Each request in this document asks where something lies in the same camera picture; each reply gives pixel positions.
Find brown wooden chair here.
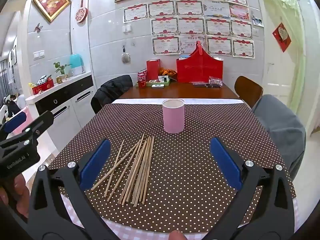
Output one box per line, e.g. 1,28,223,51
234,76,264,109

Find pack of red soda cans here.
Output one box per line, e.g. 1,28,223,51
137,70,148,88

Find red diamond door decoration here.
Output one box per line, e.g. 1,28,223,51
272,22,292,53

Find small red box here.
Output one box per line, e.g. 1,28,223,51
146,59,161,80

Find small potted plant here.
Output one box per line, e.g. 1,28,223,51
53,62,72,84

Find round hanging wall gadget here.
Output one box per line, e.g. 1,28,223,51
121,44,131,64

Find person's left hand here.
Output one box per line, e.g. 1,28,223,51
0,176,30,218

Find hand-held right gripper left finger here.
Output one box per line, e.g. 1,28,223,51
28,139,117,240

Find pile of wooden chopsticks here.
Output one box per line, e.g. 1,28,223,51
91,133,155,207

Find pink furniture piece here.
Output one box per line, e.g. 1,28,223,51
12,106,34,135

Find teal and white appliance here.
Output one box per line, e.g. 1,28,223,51
69,53,85,75

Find white door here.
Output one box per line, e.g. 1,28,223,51
261,0,298,105

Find red box on sideboard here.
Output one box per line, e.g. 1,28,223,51
31,78,54,95

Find black jacket on chair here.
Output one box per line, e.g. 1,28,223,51
90,75,133,114

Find pink cylindrical cup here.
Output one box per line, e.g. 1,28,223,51
162,99,185,134

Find large red gift bag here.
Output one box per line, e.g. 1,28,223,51
176,41,224,83

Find white and black sideboard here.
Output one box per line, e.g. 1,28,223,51
25,71,97,143

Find grey garment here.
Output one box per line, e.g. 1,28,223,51
251,94,307,183

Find green door curtain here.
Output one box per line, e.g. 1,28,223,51
257,0,307,115

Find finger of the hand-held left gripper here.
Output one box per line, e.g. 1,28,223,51
0,112,27,140
0,110,55,151

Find small wall photos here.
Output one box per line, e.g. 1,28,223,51
252,11,264,28

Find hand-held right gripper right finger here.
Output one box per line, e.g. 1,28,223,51
205,137,295,240

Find clear bag of dark items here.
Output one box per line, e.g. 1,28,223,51
194,76,223,88

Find brown polka dot cloth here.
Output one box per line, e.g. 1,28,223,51
46,102,297,233

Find group of wall certificates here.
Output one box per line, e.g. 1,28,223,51
122,0,255,58

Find person's right hand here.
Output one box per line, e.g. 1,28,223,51
168,231,187,240

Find red fan wall ornament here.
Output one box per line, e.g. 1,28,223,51
75,0,88,23

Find red and gold framed picture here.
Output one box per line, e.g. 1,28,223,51
32,0,71,23

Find orange snack packets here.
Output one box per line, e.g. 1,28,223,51
158,67,177,77

